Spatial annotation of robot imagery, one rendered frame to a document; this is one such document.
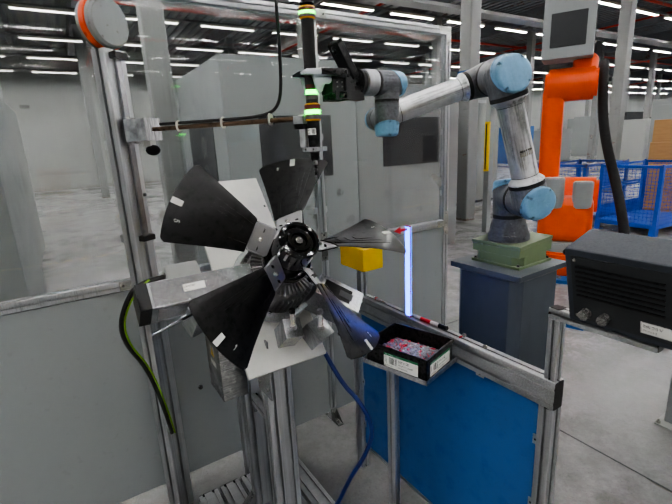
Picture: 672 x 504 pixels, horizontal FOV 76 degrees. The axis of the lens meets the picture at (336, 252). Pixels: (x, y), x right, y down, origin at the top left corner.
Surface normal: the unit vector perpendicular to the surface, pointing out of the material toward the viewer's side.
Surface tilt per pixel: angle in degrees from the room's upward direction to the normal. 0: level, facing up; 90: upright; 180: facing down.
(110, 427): 90
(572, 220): 90
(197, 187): 72
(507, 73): 84
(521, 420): 90
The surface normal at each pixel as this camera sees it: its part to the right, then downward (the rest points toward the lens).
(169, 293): 0.39, -0.48
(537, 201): 0.18, 0.38
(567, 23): -0.50, 0.24
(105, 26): 0.93, 0.05
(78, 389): 0.54, 0.18
